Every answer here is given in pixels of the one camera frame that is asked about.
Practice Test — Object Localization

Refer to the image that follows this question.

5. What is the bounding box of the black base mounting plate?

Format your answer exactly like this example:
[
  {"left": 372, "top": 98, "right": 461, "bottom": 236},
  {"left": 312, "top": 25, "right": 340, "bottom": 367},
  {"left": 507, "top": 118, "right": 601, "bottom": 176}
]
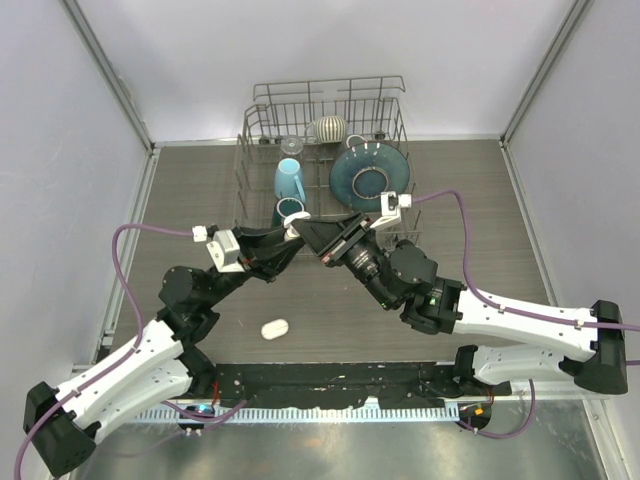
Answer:
[{"left": 205, "top": 362, "right": 488, "bottom": 410}]

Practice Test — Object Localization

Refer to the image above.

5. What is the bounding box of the wire dish rack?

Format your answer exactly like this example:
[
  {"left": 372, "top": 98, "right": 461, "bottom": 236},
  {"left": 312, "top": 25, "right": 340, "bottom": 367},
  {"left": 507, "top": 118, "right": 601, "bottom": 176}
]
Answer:
[{"left": 233, "top": 75, "right": 416, "bottom": 228}]

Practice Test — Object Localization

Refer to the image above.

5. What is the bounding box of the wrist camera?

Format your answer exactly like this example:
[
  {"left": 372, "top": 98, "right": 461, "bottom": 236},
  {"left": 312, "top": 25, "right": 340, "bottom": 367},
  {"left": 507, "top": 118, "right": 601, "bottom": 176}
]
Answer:
[
  {"left": 192, "top": 225, "right": 244, "bottom": 273},
  {"left": 370, "top": 191, "right": 412, "bottom": 231}
]

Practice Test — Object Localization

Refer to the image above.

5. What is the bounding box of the white slotted cable duct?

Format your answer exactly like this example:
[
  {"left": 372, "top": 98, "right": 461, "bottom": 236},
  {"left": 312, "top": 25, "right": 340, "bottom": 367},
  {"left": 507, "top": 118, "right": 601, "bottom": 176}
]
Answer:
[{"left": 144, "top": 403, "right": 460, "bottom": 424}]

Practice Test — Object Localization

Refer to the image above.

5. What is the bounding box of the oval white charging case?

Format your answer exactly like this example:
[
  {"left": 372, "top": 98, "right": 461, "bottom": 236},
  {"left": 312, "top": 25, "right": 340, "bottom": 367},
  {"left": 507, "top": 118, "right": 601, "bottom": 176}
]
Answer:
[{"left": 260, "top": 319, "right": 289, "bottom": 341}]

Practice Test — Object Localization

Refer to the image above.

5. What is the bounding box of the large teal plate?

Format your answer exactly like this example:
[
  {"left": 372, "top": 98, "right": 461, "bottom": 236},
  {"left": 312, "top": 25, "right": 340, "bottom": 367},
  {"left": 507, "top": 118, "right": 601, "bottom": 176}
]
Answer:
[{"left": 329, "top": 142, "right": 411, "bottom": 213}]

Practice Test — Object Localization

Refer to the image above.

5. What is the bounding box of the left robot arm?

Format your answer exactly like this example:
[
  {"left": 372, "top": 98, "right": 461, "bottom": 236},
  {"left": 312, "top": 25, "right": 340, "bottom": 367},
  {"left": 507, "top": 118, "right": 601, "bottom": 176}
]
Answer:
[{"left": 23, "top": 226, "right": 304, "bottom": 478}]

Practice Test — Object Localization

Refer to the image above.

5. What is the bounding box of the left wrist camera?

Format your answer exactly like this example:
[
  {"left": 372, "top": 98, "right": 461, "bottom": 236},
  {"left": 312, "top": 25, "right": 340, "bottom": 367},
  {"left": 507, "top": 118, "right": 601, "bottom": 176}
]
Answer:
[{"left": 192, "top": 225, "right": 244, "bottom": 273}]

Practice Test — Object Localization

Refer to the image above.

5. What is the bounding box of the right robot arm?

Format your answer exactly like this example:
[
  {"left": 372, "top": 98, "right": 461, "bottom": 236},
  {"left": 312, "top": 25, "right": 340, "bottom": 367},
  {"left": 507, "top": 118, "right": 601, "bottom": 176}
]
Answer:
[{"left": 285, "top": 214, "right": 628, "bottom": 395}]

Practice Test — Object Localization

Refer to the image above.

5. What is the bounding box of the clear glass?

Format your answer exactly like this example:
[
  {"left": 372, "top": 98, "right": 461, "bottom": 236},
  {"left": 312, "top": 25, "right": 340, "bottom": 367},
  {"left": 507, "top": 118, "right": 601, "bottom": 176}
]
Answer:
[{"left": 280, "top": 135, "right": 304, "bottom": 158}]

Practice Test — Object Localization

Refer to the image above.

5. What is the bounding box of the dark teal mug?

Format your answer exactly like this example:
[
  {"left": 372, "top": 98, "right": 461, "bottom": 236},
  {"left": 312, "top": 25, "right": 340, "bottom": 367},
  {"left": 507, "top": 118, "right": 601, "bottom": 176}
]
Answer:
[{"left": 271, "top": 197, "right": 305, "bottom": 227}]

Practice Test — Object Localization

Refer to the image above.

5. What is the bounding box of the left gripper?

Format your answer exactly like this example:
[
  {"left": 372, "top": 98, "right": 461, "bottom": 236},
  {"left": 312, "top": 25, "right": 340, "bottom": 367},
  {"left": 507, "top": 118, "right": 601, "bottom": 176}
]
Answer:
[{"left": 202, "top": 225, "right": 304, "bottom": 308}]

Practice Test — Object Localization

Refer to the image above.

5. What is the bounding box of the light blue mug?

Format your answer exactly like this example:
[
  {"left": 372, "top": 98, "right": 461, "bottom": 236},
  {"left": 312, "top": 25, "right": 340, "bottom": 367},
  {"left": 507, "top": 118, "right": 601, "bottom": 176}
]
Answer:
[{"left": 274, "top": 158, "right": 306, "bottom": 203}]

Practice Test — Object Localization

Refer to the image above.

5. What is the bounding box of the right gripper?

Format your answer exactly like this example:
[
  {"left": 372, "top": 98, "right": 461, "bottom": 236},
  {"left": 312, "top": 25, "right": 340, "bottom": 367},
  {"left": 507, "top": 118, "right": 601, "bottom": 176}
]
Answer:
[{"left": 292, "top": 210, "right": 397, "bottom": 309}]

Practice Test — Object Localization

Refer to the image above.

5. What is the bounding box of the striped ceramic mug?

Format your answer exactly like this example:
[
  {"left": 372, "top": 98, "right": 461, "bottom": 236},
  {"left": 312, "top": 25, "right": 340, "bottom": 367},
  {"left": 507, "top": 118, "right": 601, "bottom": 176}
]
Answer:
[{"left": 304, "top": 115, "right": 348, "bottom": 144}]

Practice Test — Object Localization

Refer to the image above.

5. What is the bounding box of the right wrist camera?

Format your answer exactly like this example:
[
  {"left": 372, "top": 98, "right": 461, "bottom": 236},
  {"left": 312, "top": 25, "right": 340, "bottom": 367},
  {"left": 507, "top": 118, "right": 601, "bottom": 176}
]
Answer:
[{"left": 370, "top": 191, "right": 412, "bottom": 231}]

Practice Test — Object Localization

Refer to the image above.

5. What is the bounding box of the small white-rimmed bowl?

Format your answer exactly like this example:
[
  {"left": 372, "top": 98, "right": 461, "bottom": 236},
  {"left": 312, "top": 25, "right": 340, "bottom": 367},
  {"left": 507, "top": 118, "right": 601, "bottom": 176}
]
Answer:
[{"left": 345, "top": 134, "right": 367, "bottom": 149}]

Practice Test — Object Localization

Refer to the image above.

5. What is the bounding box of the small white charging case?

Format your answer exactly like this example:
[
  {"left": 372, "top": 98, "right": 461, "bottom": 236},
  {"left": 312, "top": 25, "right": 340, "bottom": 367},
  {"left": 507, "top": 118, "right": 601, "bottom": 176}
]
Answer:
[{"left": 282, "top": 211, "right": 312, "bottom": 241}]

